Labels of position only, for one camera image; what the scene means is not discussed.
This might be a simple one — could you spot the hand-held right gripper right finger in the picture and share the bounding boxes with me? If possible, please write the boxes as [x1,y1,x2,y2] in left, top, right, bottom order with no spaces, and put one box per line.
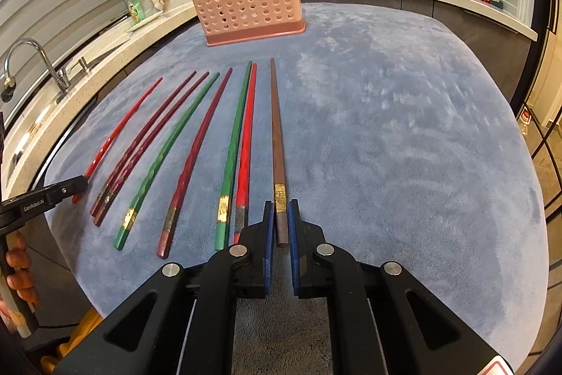
[287,201,514,375]

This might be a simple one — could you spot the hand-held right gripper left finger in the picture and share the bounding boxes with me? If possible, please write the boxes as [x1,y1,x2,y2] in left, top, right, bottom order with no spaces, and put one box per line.
[50,201,276,375]

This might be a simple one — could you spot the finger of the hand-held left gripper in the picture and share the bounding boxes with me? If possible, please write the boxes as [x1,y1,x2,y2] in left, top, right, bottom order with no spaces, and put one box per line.
[44,176,91,209]

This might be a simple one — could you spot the dark red chopstick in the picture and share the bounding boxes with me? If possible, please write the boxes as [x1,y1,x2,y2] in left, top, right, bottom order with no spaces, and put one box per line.
[93,72,210,226]
[157,67,233,260]
[90,70,197,215]

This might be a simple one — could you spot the green chopstick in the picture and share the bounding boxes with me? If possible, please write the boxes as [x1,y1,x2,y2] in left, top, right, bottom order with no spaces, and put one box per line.
[214,61,253,252]
[113,72,220,250]

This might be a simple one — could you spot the brown chopstick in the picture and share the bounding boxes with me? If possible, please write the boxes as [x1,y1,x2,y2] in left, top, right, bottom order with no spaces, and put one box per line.
[269,58,290,248]

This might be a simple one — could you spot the pink perforated utensil basket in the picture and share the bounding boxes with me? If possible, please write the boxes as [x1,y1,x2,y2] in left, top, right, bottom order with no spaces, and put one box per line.
[184,0,306,47]

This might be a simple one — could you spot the person's left hand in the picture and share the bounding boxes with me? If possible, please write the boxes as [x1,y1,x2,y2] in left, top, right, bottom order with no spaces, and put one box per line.
[0,232,39,329]

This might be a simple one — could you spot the steel sink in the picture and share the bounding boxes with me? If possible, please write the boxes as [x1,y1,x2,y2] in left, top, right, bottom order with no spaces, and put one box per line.
[0,91,66,187]

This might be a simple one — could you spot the yellow cloth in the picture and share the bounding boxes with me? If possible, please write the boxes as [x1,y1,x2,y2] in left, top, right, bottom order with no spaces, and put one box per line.
[55,307,106,375]

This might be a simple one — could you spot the chrome faucet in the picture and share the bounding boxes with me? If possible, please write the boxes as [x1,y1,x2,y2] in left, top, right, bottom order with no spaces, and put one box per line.
[1,39,73,103]

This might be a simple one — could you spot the grey-blue plush mat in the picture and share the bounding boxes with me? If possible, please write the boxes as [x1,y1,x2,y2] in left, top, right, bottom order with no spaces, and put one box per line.
[44,1,549,375]

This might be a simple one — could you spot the green dish soap bottle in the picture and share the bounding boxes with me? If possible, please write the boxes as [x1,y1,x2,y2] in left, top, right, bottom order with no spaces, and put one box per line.
[126,0,146,24]

